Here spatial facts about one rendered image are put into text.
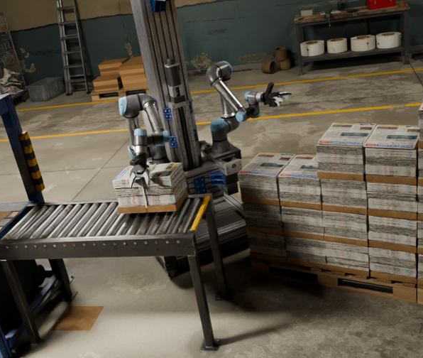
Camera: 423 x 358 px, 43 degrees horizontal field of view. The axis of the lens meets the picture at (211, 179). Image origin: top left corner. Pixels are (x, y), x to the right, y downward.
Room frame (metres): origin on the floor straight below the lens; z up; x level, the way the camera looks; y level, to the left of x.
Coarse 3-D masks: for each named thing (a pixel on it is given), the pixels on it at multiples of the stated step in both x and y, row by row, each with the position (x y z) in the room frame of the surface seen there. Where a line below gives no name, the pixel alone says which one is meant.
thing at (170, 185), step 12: (156, 168) 3.13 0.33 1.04; (168, 168) 3.08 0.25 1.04; (180, 168) 3.13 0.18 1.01; (156, 180) 2.93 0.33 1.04; (168, 180) 2.92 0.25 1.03; (180, 180) 3.07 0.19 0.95; (156, 192) 2.93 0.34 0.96; (168, 192) 2.91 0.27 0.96; (180, 192) 3.02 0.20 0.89; (156, 204) 2.93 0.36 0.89; (168, 204) 2.91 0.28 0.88
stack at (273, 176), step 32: (256, 160) 3.49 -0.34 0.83; (288, 160) 3.39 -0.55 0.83; (256, 192) 3.26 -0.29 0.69; (288, 192) 3.13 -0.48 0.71; (320, 192) 3.02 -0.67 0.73; (352, 192) 2.91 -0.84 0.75; (384, 192) 2.80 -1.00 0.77; (416, 192) 2.71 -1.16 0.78; (256, 224) 3.27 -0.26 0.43; (288, 224) 3.15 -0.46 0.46; (320, 224) 3.02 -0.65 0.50; (352, 224) 2.90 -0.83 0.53; (384, 224) 2.80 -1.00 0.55; (416, 224) 2.70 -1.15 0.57; (288, 256) 3.16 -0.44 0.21; (320, 256) 3.03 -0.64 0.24; (352, 256) 2.91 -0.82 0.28; (384, 256) 2.80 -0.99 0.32; (416, 256) 2.73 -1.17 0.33; (352, 288) 2.92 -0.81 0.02; (416, 288) 2.70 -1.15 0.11
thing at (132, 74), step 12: (108, 60) 10.20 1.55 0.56; (120, 60) 9.98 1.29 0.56; (132, 60) 9.77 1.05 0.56; (108, 72) 9.90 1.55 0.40; (120, 72) 9.42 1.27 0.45; (132, 72) 9.36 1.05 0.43; (144, 72) 9.29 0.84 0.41; (96, 84) 9.52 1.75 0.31; (108, 84) 9.48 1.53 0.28; (120, 84) 9.54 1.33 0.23; (132, 84) 9.36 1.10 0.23; (144, 84) 9.30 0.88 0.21; (96, 96) 9.53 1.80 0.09; (120, 96) 9.42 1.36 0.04
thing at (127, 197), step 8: (128, 168) 3.21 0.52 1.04; (120, 176) 3.07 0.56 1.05; (128, 176) 3.04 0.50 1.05; (136, 176) 3.02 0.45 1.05; (120, 184) 3.00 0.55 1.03; (128, 184) 2.98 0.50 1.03; (136, 184) 2.97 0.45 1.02; (120, 192) 3.00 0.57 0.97; (128, 192) 2.98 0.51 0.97; (136, 192) 2.97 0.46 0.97; (120, 200) 3.00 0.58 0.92; (128, 200) 2.98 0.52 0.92; (136, 200) 2.97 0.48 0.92
